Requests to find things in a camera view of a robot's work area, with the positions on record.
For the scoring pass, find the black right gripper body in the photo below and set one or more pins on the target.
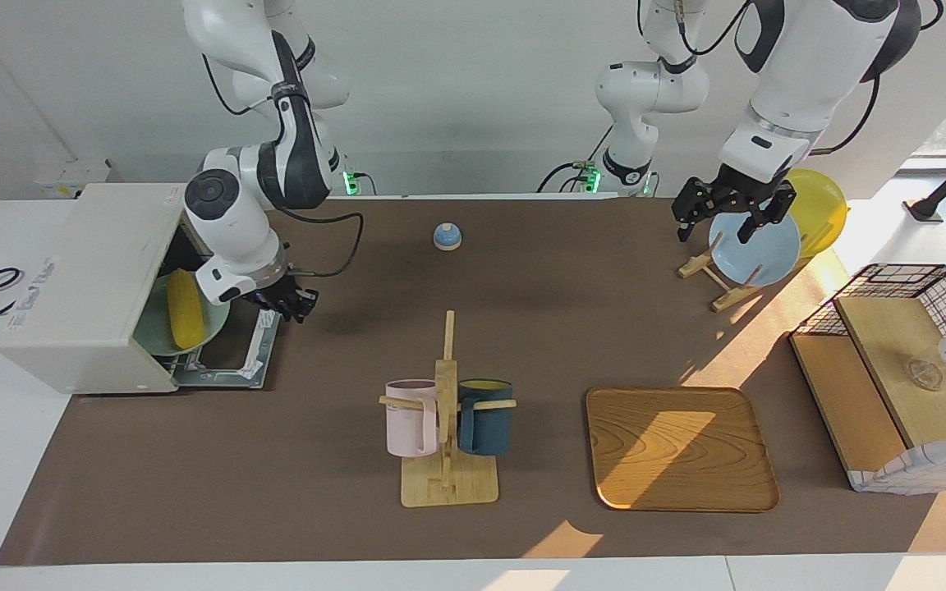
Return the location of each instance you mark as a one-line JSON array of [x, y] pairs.
[[272, 294]]

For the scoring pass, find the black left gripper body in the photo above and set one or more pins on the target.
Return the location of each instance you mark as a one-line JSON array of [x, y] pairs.
[[727, 197]]

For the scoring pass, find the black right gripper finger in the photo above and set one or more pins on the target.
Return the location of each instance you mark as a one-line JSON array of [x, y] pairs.
[[292, 313], [306, 297]]

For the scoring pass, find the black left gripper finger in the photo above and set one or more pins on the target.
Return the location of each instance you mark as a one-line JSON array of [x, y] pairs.
[[749, 226], [682, 228]]

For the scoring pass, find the glass oven door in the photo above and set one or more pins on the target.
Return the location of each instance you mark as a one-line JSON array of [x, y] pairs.
[[231, 361]]

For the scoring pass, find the yellow corn cob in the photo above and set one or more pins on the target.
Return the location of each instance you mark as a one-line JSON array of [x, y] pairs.
[[185, 308]]

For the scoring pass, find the pale green plate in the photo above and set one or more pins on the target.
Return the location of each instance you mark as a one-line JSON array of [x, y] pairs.
[[153, 328]]

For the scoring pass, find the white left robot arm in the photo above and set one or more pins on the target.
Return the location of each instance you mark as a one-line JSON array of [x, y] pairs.
[[810, 74]]

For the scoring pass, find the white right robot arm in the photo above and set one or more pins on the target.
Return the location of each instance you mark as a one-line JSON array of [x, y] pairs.
[[231, 222]]

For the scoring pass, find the white toaster oven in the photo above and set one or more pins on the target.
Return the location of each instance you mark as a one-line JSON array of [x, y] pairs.
[[87, 279]]

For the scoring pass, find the light blue plate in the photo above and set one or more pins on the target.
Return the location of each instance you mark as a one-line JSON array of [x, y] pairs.
[[756, 258]]

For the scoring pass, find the wooden plate rack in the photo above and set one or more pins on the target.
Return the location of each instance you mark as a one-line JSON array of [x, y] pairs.
[[699, 264]]

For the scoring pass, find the brown table mat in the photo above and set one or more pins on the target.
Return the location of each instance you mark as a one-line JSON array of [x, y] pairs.
[[358, 345]]

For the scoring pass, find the yellow plate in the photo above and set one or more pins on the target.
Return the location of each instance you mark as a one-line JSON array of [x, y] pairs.
[[818, 205]]

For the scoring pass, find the pink mug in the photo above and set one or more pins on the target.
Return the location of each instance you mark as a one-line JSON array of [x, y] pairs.
[[407, 423]]

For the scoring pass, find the wooden stepped shelf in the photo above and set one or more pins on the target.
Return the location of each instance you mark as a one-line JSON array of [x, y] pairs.
[[875, 336]]

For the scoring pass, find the dark blue mug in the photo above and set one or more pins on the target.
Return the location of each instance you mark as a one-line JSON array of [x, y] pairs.
[[485, 427]]

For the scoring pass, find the wooden tray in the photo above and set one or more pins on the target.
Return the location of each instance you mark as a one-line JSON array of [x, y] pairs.
[[678, 451]]

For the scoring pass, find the clear glass item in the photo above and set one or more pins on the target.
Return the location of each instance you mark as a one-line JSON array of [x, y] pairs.
[[925, 375]]

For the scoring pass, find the wooden mug rack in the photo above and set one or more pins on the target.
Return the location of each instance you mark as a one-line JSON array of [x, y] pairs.
[[448, 484]]

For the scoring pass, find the white labelled box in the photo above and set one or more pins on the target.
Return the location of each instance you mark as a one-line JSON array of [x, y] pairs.
[[71, 174]]

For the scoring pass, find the white checkered cloth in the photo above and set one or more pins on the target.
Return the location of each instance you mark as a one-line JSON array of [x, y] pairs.
[[916, 472]]

